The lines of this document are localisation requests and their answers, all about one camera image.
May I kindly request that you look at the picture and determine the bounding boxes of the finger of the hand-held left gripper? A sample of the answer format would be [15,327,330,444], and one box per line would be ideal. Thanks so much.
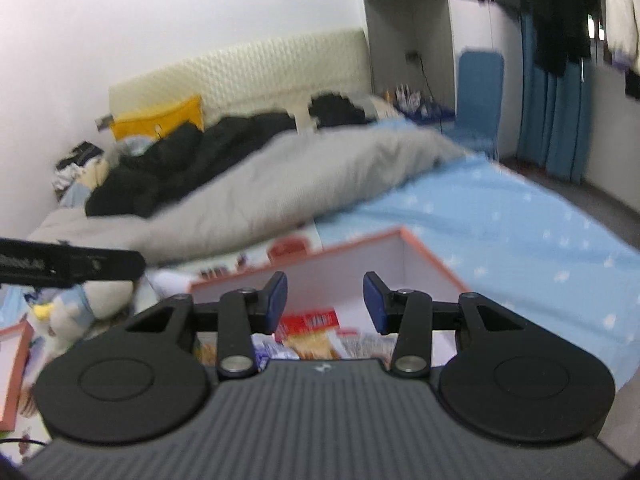
[55,245,147,288]

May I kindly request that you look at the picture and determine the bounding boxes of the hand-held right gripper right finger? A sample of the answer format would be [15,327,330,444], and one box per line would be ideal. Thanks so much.
[363,271,571,380]

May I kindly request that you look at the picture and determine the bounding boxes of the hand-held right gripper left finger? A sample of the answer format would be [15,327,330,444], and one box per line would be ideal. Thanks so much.
[85,271,288,380]

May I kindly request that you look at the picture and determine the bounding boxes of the red label chip packet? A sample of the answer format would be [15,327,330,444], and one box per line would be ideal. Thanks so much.
[274,308,346,361]

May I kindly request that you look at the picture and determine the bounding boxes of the blue and white snack packet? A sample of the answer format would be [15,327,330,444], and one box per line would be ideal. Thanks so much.
[250,335,301,361]

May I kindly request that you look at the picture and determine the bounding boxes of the white packet with red label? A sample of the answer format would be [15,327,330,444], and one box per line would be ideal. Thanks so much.
[335,329,397,361]

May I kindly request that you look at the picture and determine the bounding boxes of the pink cardboard box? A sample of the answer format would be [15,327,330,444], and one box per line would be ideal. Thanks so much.
[189,226,473,366]

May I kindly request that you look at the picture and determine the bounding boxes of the white and blue plush toy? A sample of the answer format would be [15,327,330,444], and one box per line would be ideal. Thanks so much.
[27,280,136,361]

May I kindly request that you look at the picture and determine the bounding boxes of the light blue cartoon quilt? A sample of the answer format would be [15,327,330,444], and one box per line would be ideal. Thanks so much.
[57,137,151,206]

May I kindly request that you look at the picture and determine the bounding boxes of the pink box lid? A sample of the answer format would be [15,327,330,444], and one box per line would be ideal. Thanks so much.
[0,321,35,432]

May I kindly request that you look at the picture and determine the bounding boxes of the grey blanket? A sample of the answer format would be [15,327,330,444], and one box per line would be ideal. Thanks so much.
[27,122,471,266]

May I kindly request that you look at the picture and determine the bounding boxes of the pile of clothes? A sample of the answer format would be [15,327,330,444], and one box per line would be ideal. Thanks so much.
[54,141,108,191]

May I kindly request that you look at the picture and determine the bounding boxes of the black jacket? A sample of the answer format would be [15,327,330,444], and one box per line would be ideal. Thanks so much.
[85,111,301,218]

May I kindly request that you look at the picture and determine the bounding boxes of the yellow pillow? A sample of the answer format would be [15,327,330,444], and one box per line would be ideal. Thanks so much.
[110,94,205,142]

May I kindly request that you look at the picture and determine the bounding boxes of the white pillow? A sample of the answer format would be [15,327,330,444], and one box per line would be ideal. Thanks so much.
[365,95,406,121]

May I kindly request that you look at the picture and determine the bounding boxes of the black clothing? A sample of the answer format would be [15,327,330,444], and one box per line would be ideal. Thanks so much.
[307,91,376,128]

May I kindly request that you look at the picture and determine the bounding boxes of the group of small bottles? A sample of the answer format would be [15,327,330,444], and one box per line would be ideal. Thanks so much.
[382,85,426,108]

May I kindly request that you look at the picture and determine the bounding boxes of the cream quilted headboard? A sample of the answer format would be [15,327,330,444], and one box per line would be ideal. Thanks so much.
[108,28,371,133]

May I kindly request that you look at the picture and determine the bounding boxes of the blue chair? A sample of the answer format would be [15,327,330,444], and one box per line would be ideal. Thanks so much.
[442,50,505,158]

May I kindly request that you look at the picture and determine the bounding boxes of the blue curtain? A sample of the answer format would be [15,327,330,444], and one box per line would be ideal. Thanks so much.
[515,15,596,185]

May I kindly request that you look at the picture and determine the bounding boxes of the hanging dark clothes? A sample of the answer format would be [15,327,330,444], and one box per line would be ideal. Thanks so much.
[487,0,601,76]

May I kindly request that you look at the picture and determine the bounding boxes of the hanging white garment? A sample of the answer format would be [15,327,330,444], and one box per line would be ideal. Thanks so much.
[602,0,640,73]

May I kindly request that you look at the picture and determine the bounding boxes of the black cable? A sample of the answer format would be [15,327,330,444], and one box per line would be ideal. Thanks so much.
[0,437,51,451]

